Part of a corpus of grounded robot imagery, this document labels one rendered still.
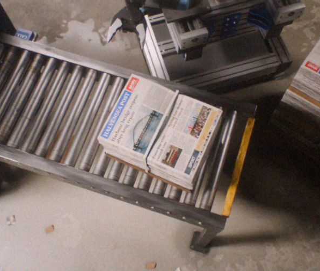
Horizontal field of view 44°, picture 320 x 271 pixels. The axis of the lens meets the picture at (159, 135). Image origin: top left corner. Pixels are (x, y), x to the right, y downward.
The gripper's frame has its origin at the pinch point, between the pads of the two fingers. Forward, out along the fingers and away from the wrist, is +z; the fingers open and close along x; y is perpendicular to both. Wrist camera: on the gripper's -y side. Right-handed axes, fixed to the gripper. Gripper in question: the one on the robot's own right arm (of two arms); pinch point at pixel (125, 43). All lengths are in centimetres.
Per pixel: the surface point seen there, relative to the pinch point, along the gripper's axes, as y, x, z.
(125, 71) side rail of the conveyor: 44.2, 0.8, -13.6
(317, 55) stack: 30, -81, -32
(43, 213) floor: 130, 36, 44
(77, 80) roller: 48, 21, -6
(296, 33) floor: 111, -106, -105
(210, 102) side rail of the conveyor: 39, -38, -4
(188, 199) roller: 39, -34, 39
